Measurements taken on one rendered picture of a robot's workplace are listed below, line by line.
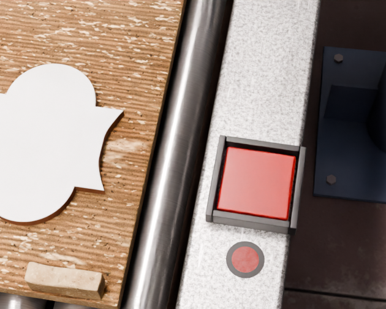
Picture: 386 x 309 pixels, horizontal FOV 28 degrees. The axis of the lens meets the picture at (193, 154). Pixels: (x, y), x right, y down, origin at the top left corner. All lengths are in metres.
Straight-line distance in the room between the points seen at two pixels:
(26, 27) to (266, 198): 0.28
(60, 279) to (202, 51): 0.26
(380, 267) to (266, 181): 1.00
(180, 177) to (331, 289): 0.97
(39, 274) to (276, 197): 0.20
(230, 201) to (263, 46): 0.17
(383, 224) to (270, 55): 0.98
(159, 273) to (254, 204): 0.10
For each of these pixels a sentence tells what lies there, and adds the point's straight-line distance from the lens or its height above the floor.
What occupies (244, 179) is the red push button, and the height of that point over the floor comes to 0.93.
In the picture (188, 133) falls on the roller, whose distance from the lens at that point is 0.69.
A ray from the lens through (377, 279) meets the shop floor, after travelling 1.62.
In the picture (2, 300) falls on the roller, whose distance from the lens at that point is 0.65.
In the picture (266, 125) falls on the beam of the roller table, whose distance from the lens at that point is 0.69.
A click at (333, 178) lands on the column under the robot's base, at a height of 0.02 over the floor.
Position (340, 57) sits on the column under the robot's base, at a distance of 1.82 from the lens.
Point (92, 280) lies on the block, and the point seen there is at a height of 0.96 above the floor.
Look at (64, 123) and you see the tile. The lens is 0.67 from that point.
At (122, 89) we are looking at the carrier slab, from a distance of 0.69.
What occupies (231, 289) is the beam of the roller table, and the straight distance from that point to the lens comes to 0.63.
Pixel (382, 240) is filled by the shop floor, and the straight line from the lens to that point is 1.65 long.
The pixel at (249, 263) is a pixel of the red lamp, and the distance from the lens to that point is 0.64.
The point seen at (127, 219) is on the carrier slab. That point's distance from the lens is 0.63.
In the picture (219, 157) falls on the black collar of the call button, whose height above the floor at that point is 0.93.
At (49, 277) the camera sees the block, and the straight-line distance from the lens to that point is 0.60.
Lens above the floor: 1.52
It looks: 64 degrees down
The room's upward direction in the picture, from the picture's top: 4 degrees counter-clockwise
